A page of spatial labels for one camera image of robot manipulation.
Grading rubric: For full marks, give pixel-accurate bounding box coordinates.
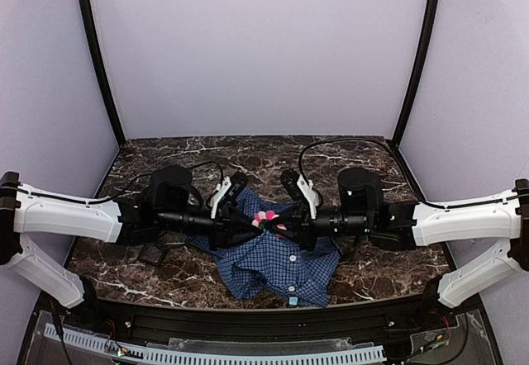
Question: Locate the pink pompom brooch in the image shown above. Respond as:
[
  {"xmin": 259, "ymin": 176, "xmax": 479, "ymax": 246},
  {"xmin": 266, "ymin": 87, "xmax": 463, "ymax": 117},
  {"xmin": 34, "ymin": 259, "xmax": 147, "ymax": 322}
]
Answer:
[{"xmin": 251, "ymin": 211, "xmax": 279, "ymax": 237}]

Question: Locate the blue checked shirt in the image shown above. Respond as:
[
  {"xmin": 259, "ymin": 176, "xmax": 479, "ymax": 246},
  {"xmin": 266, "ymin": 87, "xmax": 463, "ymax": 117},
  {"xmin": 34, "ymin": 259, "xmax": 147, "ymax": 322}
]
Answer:
[{"xmin": 185, "ymin": 187, "xmax": 342, "ymax": 308}]

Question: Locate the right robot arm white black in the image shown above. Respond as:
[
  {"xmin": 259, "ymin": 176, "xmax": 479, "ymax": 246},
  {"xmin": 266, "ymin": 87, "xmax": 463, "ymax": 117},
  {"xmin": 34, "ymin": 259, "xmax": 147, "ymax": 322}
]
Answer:
[{"xmin": 263, "ymin": 168, "xmax": 528, "ymax": 311}]

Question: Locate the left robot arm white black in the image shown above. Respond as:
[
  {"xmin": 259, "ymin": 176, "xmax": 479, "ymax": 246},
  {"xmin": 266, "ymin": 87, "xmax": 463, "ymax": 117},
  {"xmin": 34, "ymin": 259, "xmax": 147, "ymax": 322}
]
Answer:
[{"xmin": 1, "ymin": 165, "xmax": 261, "ymax": 310}]

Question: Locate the black square box base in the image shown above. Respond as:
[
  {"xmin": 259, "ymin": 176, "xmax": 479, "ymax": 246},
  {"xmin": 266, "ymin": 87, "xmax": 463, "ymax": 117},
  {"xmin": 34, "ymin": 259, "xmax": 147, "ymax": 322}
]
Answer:
[{"xmin": 155, "ymin": 235, "xmax": 186, "ymax": 250}]

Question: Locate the black square box lid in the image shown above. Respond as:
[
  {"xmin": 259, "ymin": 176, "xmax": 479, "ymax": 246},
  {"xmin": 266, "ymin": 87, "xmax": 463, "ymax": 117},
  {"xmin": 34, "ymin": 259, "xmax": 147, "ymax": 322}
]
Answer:
[{"xmin": 137, "ymin": 243, "xmax": 167, "ymax": 267}]

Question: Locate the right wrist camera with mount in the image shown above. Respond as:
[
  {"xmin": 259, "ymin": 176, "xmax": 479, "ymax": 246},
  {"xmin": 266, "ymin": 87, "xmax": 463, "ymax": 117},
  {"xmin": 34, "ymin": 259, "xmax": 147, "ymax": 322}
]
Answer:
[{"xmin": 280, "ymin": 168, "xmax": 322, "ymax": 220}]

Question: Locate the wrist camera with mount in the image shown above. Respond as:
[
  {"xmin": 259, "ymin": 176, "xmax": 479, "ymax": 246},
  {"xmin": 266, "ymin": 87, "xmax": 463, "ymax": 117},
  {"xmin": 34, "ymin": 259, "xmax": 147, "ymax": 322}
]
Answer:
[
  {"xmin": 207, "ymin": 172, "xmax": 248, "ymax": 219},
  {"xmin": 280, "ymin": 168, "xmax": 322, "ymax": 220}
]

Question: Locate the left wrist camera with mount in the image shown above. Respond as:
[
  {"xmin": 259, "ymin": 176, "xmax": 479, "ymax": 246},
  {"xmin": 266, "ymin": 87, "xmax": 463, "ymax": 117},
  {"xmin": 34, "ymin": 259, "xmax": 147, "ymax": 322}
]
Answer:
[{"xmin": 207, "ymin": 172, "xmax": 248, "ymax": 219}]

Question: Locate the left camera black cable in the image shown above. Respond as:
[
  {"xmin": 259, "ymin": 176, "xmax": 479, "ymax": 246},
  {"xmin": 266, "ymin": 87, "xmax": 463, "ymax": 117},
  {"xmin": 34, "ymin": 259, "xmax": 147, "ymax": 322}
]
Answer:
[{"xmin": 16, "ymin": 160, "xmax": 226, "ymax": 207}]

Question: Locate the camera black cable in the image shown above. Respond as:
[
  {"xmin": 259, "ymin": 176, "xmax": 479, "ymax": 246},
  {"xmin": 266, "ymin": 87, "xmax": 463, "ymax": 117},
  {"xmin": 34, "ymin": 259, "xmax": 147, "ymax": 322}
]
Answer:
[
  {"xmin": 298, "ymin": 135, "xmax": 522, "ymax": 209},
  {"xmin": 16, "ymin": 160, "xmax": 226, "ymax": 207}
]

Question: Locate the black front aluminium rail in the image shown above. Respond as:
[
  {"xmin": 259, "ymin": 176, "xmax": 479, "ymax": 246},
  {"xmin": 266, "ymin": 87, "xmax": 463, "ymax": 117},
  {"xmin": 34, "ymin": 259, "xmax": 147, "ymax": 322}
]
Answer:
[{"xmin": 97, "ymin": 298, "xmax": 431, "ymax": 344}]

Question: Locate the right camera black cable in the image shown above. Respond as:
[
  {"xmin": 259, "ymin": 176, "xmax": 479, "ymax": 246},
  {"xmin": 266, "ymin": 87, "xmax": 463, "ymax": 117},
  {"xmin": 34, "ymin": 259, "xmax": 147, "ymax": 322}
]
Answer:
[{"xmin": 298, "ymin": 135, "xmax": 522, "ymax": 209}]

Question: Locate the white slotted cable duct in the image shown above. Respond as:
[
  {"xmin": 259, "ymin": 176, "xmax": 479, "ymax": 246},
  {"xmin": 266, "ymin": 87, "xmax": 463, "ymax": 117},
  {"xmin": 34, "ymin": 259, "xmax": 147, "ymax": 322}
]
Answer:
[{"xmin": 38, "ymin": 323, "xmax": 387, "ymax": 365}]

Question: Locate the right black frame post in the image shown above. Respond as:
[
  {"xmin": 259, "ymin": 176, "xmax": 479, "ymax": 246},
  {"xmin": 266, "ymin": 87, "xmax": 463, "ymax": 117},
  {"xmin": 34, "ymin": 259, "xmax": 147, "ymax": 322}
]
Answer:
[{"xmin": 393, "ymin": 0, "xmax": 439, "ymax": 146}]

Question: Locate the black frame post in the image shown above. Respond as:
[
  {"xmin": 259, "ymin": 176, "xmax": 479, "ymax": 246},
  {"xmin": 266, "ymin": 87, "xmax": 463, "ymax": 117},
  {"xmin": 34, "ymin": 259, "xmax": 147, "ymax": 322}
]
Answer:
[
  {"xmin": 78, "ymin": 0, "xmax": 126, "ymax": 148},
  {"xmin": 393, "ymin": 0, "xmax": 439, "ymax": 146}
]

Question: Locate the left black frame post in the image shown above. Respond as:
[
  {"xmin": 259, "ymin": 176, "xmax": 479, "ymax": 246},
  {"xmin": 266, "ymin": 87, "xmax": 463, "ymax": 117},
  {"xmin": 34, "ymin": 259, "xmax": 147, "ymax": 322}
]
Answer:
[{"xmin": 78, "ymin": 0, "xmax": 126, "ymax": 148}]

